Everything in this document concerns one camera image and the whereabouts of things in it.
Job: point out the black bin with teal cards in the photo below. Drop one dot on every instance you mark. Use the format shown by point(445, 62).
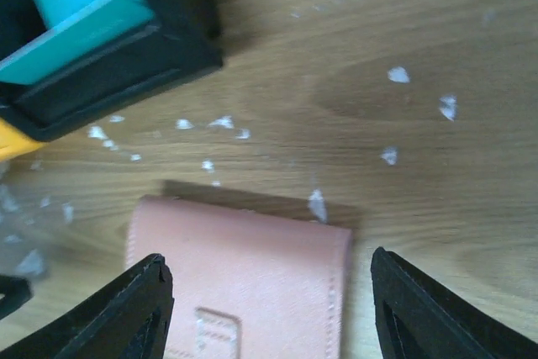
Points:
point(177, 45)

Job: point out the yellow plastic bin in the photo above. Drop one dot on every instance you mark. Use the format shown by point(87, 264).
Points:
point(15, 143)

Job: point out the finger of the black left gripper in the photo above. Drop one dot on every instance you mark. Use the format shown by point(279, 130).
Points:
point(15, 292)

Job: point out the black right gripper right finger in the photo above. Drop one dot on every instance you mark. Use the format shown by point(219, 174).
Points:
point(418, 317)

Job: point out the teal card stack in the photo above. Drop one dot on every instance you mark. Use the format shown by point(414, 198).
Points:
point(39, 37)

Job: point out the pink leather card holder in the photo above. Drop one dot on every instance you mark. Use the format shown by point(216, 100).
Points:
point(245, 285)

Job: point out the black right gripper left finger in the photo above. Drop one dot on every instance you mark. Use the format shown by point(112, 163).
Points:
point(128, 318)

